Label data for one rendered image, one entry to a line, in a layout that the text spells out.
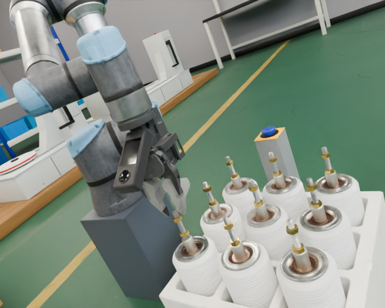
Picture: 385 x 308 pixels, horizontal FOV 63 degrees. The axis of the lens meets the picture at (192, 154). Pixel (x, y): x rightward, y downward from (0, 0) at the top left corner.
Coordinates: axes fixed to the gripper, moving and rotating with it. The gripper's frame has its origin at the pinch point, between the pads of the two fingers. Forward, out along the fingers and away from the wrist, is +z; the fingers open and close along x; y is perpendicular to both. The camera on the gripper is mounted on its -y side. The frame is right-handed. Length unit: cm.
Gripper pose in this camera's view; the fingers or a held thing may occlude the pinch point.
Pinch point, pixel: (172, 212)
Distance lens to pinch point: 63.5
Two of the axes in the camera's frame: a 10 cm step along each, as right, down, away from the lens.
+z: 3.6, 8.7, 3.3
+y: 4.1, -4.7, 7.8
